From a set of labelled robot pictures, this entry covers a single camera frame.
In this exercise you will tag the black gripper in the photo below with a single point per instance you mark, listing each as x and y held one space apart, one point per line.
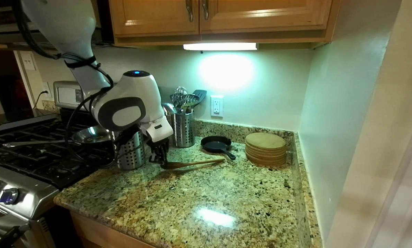
159 147

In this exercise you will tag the perforated wooden spoon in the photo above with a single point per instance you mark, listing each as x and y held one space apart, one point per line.
196 163

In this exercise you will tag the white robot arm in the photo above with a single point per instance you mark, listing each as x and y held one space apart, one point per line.
131 101

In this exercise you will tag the empty perforated steel utensil holder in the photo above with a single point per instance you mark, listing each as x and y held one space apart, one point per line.
131 154

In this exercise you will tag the steel utensil holder with utensils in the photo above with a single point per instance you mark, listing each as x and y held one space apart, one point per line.
185 132

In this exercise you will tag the steel ladle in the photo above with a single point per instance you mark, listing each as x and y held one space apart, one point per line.
170 111

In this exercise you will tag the black cast iron skillet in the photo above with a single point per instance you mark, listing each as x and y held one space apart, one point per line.
216 145

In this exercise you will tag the grey slotted turner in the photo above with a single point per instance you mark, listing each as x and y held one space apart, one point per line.
192 103

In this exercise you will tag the steel frying pan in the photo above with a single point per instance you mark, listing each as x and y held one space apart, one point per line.
90 136

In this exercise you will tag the dark slotted spatula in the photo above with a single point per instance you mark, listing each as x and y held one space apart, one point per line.
200 94

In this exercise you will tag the wooden base cabinet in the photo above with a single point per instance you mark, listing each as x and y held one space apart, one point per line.
96 235

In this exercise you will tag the stack of round wooden trivets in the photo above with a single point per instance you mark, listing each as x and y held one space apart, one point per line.
265 147

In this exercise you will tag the black stove grate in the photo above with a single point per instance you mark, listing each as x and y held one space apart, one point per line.
41 161

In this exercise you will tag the under-cabinet light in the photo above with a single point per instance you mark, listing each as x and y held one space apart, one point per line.
220 48

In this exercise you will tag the stainless steel stove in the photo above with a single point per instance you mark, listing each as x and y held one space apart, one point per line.
27 198

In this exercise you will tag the stove knob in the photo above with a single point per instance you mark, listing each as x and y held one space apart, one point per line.
10 196

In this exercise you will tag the wooden upper cabinet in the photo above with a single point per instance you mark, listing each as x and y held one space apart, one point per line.
261 16

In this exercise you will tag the steel range hood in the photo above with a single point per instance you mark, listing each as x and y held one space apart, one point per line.
3 28

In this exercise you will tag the white wall outlet with plug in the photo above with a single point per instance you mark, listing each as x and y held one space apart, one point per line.
46 88

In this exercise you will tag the white light switch plate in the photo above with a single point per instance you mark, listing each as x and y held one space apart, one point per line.
28 61

